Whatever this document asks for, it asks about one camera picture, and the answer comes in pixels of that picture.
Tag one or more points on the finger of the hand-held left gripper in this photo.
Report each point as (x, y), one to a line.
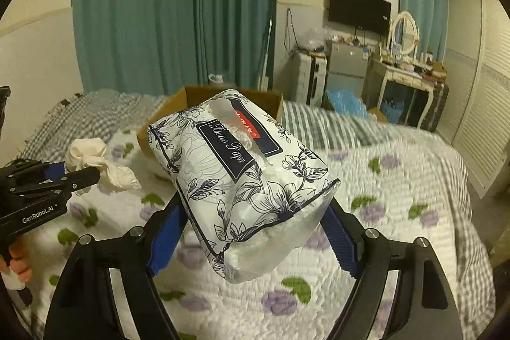
(81, 178)
(55, 170)

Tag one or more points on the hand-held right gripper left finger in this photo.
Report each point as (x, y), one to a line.
(165, 244)

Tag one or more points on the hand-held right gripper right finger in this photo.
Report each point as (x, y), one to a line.
(338, 240)

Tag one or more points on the white tissue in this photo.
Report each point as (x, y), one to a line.
(95, 160)

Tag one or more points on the floral print tissue pack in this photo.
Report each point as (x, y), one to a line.
(243, 180)

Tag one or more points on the brown cardboard box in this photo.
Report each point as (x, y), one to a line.
(191, 97)

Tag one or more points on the person's left hand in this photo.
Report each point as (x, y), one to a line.
(18, 260)

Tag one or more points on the white floral blanket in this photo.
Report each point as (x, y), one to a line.
(398, 212)

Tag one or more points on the floral white quilt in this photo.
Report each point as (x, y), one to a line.
(318, 121)

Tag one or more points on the blue plastic bag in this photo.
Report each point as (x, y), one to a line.
(344, 101)

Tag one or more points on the white suitcase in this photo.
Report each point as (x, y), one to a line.
(305, 77)

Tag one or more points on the dark trunk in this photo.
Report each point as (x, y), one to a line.
(436, 105)

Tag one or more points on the white mug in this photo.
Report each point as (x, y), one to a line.
(216, 79)

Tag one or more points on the white dressing table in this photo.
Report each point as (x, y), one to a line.
(402, 75)

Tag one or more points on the silver mini fridge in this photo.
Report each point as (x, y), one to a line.
(346, 63)

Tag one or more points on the wide teal curtain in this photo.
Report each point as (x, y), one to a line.
(159, 5)

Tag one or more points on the clear plastic bag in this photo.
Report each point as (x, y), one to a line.
(312, 39)

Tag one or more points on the white louvred wardrobe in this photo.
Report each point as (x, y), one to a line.
(478, 85)

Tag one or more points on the white oval vanity mirror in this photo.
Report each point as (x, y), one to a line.
(404, 31)

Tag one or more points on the black wall television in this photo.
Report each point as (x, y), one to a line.
(358, 9)

